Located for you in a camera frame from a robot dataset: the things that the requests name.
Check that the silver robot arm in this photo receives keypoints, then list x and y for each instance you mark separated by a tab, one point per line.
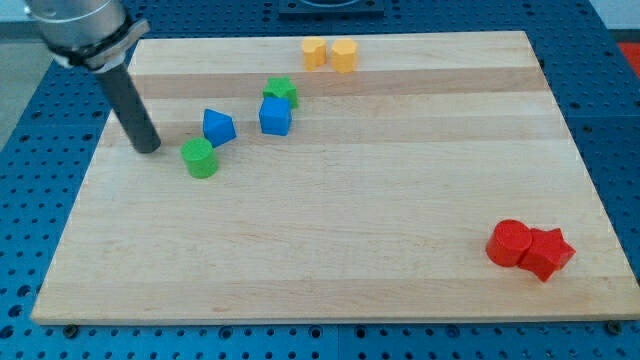
94	34

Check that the wooden board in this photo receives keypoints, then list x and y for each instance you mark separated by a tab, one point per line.
376	207

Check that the blue triangle block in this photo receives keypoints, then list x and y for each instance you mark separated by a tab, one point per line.
218	128

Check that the blue cube block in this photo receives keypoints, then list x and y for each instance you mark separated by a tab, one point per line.
275	116

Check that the green star block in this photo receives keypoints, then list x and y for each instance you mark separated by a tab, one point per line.
281	87

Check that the green cylinder block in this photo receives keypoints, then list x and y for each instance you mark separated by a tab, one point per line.
199	157

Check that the yellow hexagon block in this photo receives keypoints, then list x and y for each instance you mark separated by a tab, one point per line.
344	55

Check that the yellow heart block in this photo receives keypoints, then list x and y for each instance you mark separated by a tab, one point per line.
314	52

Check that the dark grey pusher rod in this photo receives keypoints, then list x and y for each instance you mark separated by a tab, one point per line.
129	109

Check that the red cylinder block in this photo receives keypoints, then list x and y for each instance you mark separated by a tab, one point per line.
509	242

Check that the red star block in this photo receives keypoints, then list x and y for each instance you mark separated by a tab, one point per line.
547	254

